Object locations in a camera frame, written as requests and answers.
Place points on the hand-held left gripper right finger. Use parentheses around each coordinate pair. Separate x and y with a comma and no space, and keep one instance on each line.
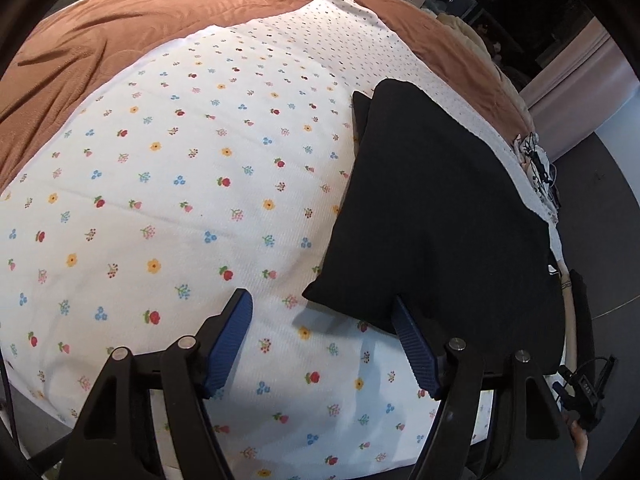
(416,352)

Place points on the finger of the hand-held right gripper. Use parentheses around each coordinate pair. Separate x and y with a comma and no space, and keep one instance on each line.
(562,394)

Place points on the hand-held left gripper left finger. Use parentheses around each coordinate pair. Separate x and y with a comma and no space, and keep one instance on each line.
(227,340)

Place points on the black button-up shirt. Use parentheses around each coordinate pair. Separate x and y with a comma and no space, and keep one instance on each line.
(440,220)

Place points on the folded black clothes stack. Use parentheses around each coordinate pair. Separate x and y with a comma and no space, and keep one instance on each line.
(582,320)

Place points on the person's right hand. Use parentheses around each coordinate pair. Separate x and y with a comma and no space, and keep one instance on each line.
(580,447)

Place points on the white floral bed sheet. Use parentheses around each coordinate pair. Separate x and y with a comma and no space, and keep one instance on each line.
(175,210)

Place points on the orange quilted blanket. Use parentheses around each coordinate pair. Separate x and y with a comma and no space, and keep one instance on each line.
(150,5)

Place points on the dark window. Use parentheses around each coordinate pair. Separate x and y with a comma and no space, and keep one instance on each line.
(525,0)

